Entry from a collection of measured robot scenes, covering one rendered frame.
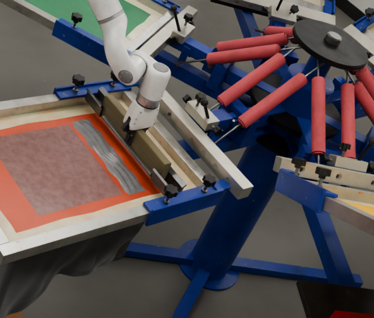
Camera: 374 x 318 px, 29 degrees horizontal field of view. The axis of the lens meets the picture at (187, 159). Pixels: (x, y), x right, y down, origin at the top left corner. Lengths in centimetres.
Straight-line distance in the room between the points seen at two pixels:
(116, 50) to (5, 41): 242
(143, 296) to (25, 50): 186
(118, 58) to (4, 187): 50
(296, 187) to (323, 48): 74
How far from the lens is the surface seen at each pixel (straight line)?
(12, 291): 224
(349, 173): 243
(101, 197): 220
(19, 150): 227
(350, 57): 276
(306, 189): 210
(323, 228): 255
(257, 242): 379
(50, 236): 199
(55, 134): 237
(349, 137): 264
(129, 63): 215
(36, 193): 215
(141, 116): 227
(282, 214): 405
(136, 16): 318
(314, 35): 279
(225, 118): 260
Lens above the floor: 243
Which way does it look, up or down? 37 degrees down
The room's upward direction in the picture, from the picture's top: 25 degrees clockwise
